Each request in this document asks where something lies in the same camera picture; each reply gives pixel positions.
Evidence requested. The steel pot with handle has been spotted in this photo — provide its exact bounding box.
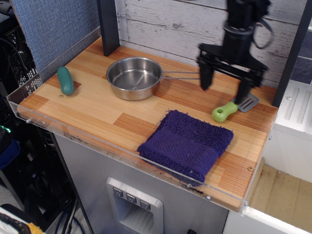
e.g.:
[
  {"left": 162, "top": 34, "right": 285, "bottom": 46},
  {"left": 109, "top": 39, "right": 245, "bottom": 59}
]
[{"left": 106, "top": 57, "right": 202, "bottom": 101}]

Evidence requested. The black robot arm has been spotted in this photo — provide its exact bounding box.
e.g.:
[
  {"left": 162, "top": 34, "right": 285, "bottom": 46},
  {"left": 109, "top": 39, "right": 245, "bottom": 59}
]
[{"left": 197, "top": 0, "right": 271, "bottom": 104}]

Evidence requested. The green toy cucumber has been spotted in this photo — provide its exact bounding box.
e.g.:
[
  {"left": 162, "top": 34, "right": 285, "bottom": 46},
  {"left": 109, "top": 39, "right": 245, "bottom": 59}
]
[{"left": 57, "top": 66, "right": 74, "bottom": 96}]

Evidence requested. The silver dispenser panel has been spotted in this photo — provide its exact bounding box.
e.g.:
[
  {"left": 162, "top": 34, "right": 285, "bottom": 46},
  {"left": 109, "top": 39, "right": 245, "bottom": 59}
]
[{"left": 106, "top": 177, "right": 164, "bottom": 234}]

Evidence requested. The green handled grey spatula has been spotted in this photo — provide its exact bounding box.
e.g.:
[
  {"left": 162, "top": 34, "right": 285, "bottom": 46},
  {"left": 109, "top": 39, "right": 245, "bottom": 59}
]
[{"left": 212, "top": 93, "right": 259, "bottom": 123}]

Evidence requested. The purple towel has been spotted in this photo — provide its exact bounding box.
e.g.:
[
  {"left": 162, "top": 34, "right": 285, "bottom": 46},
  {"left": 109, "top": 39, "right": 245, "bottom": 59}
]
[{"left": 137, "top": 110, "right": 234, "bottom": 183}]

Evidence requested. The grey toy fridge cabinet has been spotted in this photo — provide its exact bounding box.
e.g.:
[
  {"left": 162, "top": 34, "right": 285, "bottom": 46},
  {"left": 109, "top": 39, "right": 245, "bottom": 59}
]
[{"left": 56, "top": 136, "right": 228, "bottom": 234}]

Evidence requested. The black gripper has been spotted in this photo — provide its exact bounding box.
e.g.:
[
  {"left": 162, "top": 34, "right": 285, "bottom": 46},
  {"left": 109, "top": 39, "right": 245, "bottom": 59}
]
[{"left": 197, "top": 23, "right": 268, "bottom": 104}]

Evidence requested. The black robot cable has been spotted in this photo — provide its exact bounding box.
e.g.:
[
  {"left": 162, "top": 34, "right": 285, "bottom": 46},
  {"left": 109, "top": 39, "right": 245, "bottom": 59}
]
[{"left": 252, "top": 14, "right": 274, "bottom": 50}]

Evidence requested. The white toy sink unit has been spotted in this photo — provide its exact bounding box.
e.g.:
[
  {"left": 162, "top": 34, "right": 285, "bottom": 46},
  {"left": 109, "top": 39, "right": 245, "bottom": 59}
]
[{"left": 224, "top": 80, "right": 312, "bottom": 234}]

